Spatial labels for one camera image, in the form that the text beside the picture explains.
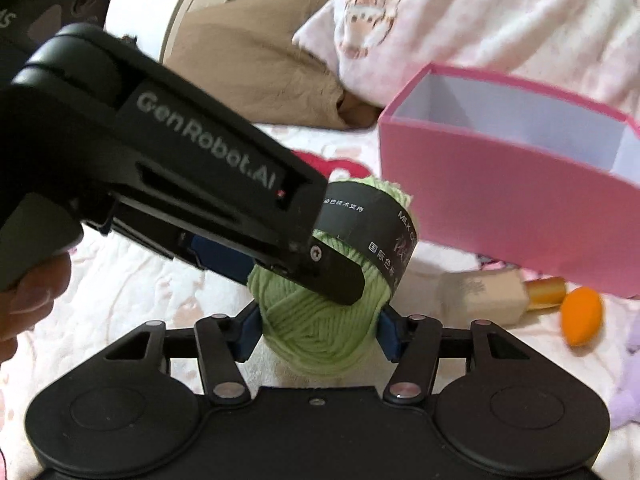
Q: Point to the purple plush toy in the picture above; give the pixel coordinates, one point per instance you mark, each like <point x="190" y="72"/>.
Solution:
<point x="627" y="400"/>

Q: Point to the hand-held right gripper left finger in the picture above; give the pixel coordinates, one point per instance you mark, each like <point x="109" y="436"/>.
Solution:
<point x="220" y="355"/>

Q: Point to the green yarn ball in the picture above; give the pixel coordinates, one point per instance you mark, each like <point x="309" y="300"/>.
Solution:
<point x="315" y="330"/>

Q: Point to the person's left hand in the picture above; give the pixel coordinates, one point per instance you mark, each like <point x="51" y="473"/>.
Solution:
<point x="30" y="305"/>

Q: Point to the bear printed blanket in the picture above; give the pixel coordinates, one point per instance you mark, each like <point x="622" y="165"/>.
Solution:
<point x="125" y="290"/>

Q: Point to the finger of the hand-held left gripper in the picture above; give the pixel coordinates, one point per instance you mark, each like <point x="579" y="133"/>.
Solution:
<point x="220" y="257"/>
<point x="332" y="272"/>

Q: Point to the pink cardboard box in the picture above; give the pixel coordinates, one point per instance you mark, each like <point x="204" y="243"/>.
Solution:
<point x="500" y="200"/>

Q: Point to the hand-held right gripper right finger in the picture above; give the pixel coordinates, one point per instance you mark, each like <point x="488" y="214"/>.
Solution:
<point x="415" y="355"/>

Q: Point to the orange makeup sponge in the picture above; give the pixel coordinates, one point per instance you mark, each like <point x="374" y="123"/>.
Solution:
<point x="580" y="317"/>

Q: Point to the foundation bottle with gold cap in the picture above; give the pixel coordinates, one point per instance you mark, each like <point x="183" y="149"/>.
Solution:
<point x="480" y="297"/>

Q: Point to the pink puppy print pillow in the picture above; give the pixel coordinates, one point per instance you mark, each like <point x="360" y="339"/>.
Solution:
<point x="475" y="10"/>

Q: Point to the brown pillow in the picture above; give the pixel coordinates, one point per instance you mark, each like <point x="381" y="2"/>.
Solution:
<point x="250" y="60"/>

